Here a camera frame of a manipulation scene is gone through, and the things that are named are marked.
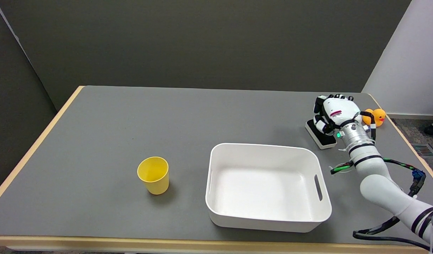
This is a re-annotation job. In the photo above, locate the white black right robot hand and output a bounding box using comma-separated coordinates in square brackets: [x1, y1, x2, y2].
[313, 94, 361, 134]

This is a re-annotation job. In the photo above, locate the black white blackboard eraser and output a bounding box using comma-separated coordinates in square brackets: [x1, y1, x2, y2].
[305, 119, 337, 150]

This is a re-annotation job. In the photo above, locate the yellow rubber duck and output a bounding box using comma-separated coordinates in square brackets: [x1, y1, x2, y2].
[361, 108, 386, 127]

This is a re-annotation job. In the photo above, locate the white plastic storage bin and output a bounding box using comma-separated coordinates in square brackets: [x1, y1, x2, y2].
[205, 143, 332, 233]

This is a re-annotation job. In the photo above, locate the floor vent grille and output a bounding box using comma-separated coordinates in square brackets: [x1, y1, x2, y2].
[411, 144, 433, 157]

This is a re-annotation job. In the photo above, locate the yellow plastic cup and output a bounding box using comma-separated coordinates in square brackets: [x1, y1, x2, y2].
[137, 157, 170, 195]

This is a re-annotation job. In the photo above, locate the green black cable bundle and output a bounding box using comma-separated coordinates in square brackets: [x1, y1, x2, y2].
[330, 158, 427, 198]

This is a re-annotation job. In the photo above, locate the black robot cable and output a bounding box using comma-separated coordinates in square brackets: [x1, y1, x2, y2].
[352, 210, 433, 251]

